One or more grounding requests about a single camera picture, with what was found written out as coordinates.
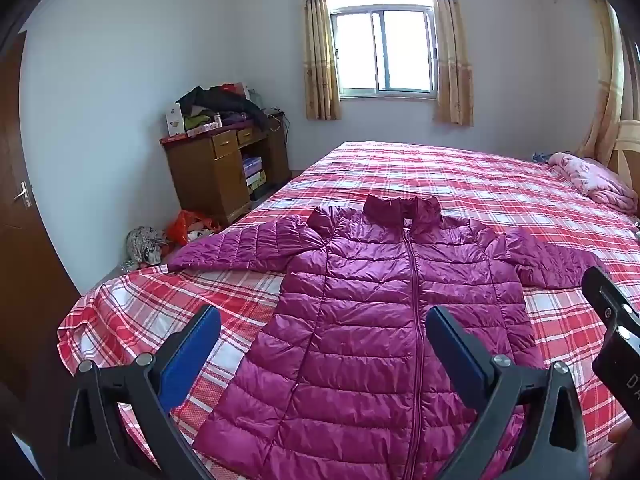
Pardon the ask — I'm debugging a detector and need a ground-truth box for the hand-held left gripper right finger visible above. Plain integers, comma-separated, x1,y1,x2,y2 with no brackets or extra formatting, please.
426,305,591,480

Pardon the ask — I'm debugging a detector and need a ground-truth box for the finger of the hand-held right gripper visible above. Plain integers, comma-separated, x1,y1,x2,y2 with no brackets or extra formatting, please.
581,266,640,346

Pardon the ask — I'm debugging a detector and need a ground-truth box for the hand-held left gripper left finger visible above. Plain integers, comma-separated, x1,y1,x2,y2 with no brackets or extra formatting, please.
67,304,222,480

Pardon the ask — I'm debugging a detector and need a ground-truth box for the purple puffer jacket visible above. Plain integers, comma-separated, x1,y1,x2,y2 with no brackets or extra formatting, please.
167,192,608,480

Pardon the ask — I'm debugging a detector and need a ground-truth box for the person's right hand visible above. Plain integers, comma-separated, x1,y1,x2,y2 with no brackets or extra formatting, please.
590,420,640,480

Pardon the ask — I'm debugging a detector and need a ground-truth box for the pink quilt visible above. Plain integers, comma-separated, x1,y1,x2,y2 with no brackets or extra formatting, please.
545,151,640,218

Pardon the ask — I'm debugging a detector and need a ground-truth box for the grey patterned cloth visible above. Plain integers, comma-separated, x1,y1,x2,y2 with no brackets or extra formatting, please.
125,226,171,266

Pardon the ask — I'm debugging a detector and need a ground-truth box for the orange plastic bag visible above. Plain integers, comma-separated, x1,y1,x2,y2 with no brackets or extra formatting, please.
166,210,221,246

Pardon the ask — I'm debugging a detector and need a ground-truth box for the wooden headboard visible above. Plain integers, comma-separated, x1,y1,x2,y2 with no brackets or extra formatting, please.
607,120,640,196

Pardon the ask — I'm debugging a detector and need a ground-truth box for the red plaid bed sheet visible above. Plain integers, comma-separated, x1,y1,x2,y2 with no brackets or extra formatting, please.
57,140,640,480

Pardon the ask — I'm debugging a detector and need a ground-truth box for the wooden door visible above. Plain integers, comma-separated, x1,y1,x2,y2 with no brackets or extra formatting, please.
0,30,83,411

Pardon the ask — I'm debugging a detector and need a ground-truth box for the wooden desk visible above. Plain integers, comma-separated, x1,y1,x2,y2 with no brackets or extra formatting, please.
160,122,293,226

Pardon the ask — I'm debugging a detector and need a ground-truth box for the yellow patterned curtain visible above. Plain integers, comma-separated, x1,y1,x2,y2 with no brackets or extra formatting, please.
298,0,342,122
427,0,475,127
575,0,626,161

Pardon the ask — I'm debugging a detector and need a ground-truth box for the black jacket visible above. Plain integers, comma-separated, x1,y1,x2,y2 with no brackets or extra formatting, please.
177,86,268,133

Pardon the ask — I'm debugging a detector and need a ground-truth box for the window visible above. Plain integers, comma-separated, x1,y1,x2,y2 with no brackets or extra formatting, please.
325,0,436,101

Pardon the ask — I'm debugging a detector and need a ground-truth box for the black cable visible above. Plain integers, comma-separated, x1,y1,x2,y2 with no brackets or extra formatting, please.
269,107,292,147

